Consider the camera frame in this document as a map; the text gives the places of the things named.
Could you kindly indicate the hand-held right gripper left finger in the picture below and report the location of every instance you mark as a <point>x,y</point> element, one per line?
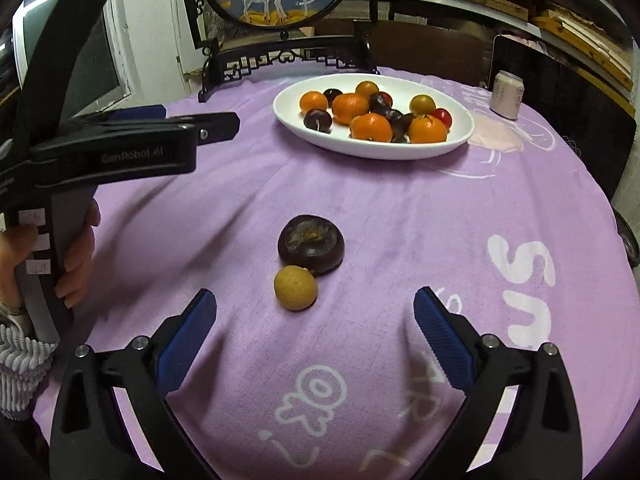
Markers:
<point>187,345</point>

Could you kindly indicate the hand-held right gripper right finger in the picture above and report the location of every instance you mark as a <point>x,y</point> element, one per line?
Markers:
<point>442,340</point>

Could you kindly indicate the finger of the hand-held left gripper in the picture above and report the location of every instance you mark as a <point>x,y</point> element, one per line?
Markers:
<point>215,129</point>
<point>135,111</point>

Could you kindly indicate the orange mandarin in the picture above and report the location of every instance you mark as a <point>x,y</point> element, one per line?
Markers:
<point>312,101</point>
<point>367,88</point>

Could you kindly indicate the dark purple plum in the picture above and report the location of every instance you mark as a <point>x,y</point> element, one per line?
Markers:
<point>381,101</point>
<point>395,116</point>
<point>332,94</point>
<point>401,132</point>
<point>318,121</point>

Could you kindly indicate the brown longan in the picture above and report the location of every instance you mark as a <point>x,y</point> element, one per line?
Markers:
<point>295,287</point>

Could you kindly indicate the orange tomato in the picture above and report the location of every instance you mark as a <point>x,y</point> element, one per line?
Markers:
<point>371,127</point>
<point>350,108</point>
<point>427,130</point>

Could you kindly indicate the dark brown round fruit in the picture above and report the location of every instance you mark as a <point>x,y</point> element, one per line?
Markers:
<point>311,245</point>

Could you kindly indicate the orange tomato bottom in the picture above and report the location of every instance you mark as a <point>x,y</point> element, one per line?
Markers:
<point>371,127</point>

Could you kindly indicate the white plate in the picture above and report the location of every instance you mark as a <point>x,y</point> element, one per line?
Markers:
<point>430,152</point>

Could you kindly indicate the person's left hand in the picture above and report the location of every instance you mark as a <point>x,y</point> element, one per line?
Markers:
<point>77,260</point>

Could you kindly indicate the purple printed tablecloth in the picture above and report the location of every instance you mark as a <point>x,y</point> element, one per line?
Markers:
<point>400,235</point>

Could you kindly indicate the yellow cherry tomato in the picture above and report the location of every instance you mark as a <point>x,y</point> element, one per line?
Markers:
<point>421,104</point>

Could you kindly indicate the black wheel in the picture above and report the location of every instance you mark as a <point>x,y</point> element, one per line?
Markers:
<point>627,237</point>

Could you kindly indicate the red cherry tomato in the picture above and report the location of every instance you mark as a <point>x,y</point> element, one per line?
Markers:
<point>442,116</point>

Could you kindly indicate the dark brown wooden panel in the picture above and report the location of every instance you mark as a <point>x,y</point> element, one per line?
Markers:
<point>425,45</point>

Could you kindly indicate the beige beverage can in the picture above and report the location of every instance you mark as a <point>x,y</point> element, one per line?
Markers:
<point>506,95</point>

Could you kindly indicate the black chair back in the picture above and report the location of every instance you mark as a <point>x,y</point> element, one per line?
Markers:
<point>560,90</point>

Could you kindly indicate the stack of yellow flat boxes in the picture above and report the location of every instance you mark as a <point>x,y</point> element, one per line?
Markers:
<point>575,25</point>

